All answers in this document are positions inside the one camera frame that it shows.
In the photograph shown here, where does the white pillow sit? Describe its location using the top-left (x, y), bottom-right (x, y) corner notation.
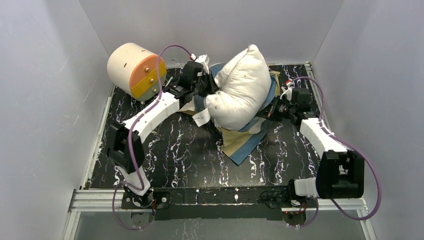
top-left (204, 44), bottom-right (272, 131)

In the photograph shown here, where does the blue beige white pillowcase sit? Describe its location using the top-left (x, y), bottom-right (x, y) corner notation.
top-left (179, 63), bottom-right (280, 165)

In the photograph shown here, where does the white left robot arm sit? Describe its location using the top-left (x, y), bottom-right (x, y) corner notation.
top-left (106, 54), bottom-right (218, 197)

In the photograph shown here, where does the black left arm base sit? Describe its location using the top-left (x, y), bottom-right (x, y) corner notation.
top-left (121, 187), bottom-right (171, 227)

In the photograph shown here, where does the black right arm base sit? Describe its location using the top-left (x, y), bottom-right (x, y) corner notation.
top-left (258, 186), bottom-right (319, 229)

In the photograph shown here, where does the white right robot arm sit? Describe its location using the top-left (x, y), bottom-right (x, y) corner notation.
top-left (258, 87), bottom-right (365, 200)

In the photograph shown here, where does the blue pillow label tag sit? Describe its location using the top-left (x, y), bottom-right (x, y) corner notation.
top-left (192, 108), bottom-right (211, 127)

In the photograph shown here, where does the round cream drawer cabinet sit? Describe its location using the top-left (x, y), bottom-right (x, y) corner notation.
top-left (107, 42), bottom-right (167, 102)

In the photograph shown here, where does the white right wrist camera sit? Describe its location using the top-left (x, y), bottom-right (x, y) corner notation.
top-left (279, 79), bottom-right (294, 102)

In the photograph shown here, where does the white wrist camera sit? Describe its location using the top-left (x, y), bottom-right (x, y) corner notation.
top-left (190, 53), bottom-right (210, 74)
top-left (279, 79), bottom-right (294, 102)

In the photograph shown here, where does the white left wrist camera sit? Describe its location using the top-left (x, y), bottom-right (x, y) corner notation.
top-left (190, 53), bottom-right (210, 74)

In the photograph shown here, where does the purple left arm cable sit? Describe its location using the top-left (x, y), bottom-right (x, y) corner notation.
top-left (111, 44), bottom-right (196, 231)

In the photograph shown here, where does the aluminium table frame rail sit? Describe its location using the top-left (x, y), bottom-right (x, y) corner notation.
top-left (65, 64), bottom-right (375, 240)

